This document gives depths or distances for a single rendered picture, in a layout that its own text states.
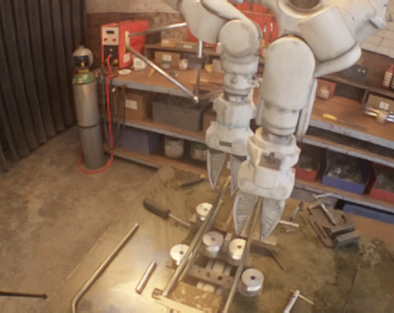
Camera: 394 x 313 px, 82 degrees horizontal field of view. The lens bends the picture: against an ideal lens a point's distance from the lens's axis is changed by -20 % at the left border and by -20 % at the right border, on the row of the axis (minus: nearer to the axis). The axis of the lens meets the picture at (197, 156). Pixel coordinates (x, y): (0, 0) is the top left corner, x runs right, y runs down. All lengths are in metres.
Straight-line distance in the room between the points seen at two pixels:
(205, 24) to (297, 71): 0.22
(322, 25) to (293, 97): 0.11
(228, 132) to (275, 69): 0.24
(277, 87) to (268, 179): 0.13
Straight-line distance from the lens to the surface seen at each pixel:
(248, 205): 0.54
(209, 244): 0.67
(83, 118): 2.37
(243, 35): 0.49
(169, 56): 2.67
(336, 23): 0.38
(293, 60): 0.37
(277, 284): 0.74
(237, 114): 0.55
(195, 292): 0.51
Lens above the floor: 1.49
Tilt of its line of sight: 33 degrees down
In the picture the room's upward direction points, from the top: 4 degrees clockwise
